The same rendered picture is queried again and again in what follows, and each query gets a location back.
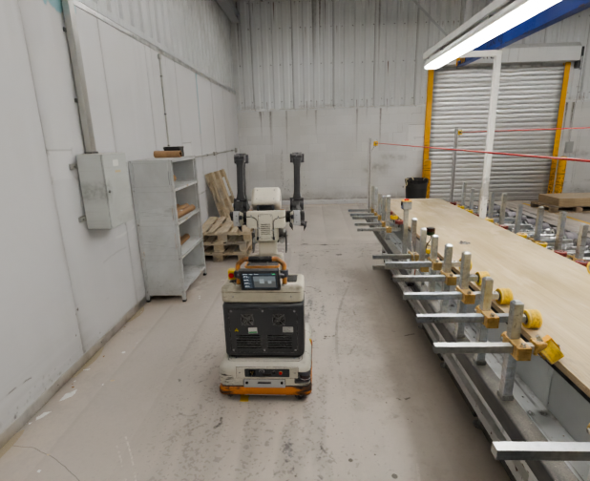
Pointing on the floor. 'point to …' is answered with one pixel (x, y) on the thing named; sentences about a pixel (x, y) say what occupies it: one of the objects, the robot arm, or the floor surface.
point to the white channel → (492, 81)
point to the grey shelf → (164, 198)
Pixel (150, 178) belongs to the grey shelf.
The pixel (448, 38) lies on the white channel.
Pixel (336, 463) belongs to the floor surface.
